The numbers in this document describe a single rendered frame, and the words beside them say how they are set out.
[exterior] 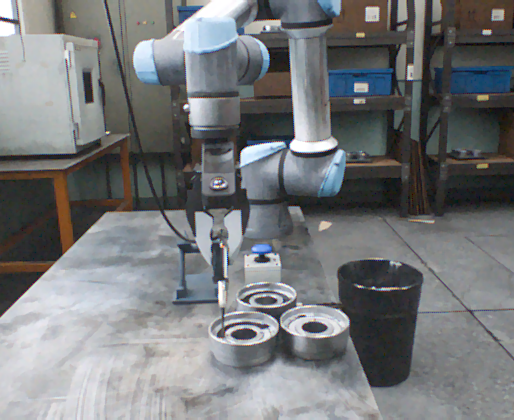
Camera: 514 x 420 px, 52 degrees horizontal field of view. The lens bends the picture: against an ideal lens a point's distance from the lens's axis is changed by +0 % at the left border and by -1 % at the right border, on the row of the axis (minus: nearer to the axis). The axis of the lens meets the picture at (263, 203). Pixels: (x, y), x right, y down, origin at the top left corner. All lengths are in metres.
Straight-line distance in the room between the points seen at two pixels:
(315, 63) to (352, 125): 3.70
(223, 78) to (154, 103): 3.87
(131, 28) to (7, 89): 1.79
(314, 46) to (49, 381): 0.83
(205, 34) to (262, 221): 0.67
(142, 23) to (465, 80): 2.67
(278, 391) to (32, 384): 0.34
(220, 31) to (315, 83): 0.49
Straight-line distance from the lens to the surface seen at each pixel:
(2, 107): 3.12
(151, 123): 4.63
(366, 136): 4.93
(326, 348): 0.79
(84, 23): 4.74
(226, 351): 0.77
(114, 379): 0.79
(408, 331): 2.14
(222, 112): 0.75
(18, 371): 0.86
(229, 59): 0.76
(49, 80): 3.01
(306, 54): 1.20
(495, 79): 4.73
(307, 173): 1.26
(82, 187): 5.11
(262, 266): 1.02
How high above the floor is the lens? 1.21
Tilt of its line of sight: 14 degrees down
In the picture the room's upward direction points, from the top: 1 degrees counter-clockwise
